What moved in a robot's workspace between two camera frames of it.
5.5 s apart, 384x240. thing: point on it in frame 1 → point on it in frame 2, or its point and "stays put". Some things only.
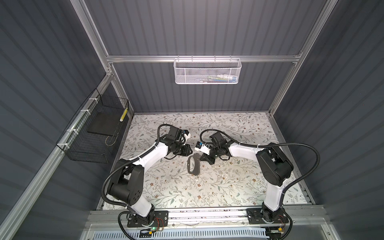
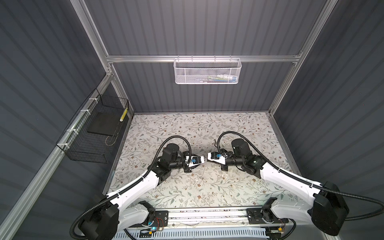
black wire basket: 92,136 stays put
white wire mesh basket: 207,70 stays put
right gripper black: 205,157 → 223,167
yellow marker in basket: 123,115 stays put
